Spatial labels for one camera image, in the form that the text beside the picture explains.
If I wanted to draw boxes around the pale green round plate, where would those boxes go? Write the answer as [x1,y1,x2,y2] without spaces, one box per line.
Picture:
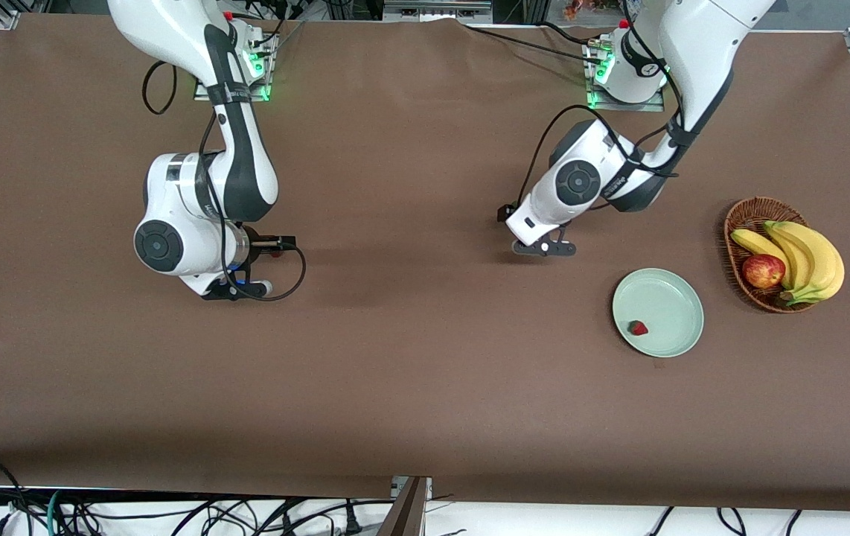
[612,268,705,359]

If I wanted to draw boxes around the brown table cover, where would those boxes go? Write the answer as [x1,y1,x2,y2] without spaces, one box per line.
[0,13,850,513]

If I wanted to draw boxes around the yellow banana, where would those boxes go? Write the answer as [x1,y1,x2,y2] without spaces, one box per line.
[730,228,795,290]
[764,220,819,293]
[776,222,846,306]

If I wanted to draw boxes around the red apple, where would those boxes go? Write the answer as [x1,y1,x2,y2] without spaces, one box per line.
[741,254,787,290]

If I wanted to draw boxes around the brown wicker basket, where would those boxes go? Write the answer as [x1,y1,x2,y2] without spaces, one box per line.
[723,197,819,314]

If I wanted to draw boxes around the grey background device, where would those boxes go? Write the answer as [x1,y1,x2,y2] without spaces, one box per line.
[383,0,494,23]

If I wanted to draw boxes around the colourful background objects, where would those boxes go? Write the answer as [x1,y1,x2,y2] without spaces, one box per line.
[563,0,619,19]

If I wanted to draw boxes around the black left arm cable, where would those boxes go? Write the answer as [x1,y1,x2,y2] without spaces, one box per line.
[514,0,686,213]

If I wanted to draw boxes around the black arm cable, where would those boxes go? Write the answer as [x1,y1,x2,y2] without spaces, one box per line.
[514,0,686,213]
[142,60,308,303]

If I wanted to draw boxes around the long black cable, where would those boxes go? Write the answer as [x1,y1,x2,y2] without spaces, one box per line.
[458,21,608,66]

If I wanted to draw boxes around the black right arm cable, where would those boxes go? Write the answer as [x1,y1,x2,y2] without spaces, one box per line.
[142,60,308,303]

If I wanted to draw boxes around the small metal bracket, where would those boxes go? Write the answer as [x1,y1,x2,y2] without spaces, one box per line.
[390,475,433,501]

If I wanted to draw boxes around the teal cable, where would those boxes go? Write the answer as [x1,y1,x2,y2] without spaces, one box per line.
[45,489,65,536]

